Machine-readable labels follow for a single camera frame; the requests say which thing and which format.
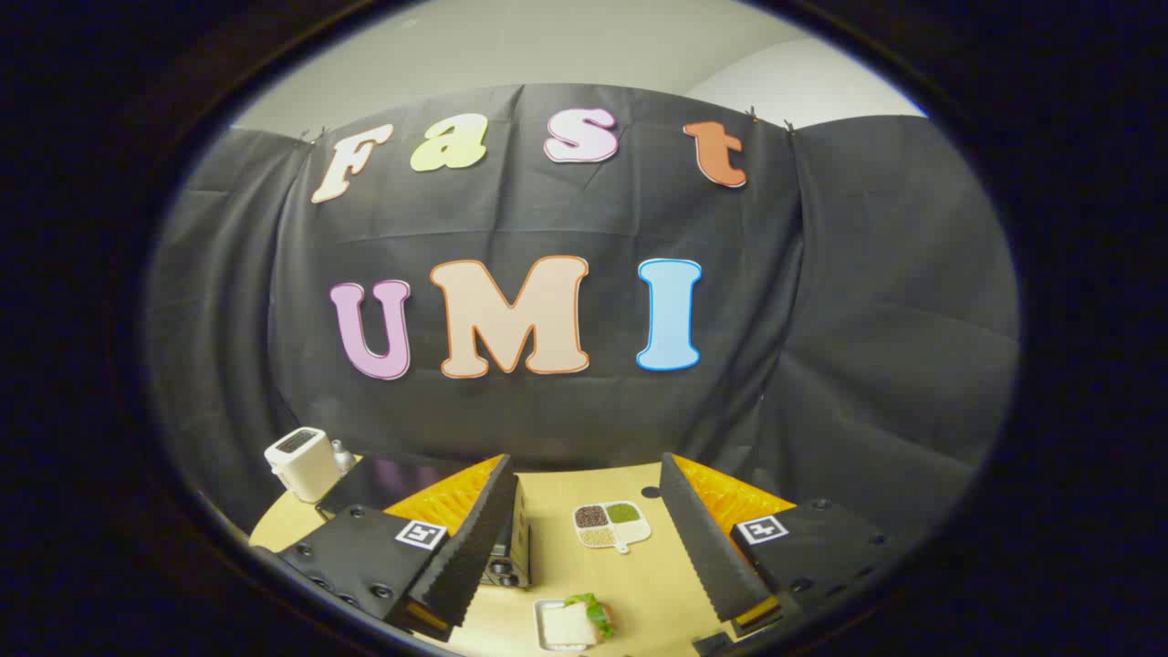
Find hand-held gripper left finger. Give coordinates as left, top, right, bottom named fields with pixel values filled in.
left=274, top=454, right=521, bottom=641

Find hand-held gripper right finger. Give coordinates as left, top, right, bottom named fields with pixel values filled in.
left=659, top=452, right=901, bottom=641

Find black toaster oven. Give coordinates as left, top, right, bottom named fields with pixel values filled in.
left=315, top=454, right=532, bottom=589

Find sandwich with lettuce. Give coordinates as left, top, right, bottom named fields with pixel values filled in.
left=543, top=593, right=615, bottom=651

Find white pop-up toaster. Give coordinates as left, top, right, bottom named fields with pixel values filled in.
left=265, top=426, right=343, bottom=504

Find white divided dish with grains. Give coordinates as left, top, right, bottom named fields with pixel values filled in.
left=572, top=501, right=652, bottom=555

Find white rectangular plate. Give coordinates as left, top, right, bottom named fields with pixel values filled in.
left=534, top=598, right=610, bottom=654

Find black backdrop cloth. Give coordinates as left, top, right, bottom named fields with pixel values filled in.
left=146, top=84, right=1020, bottom=539

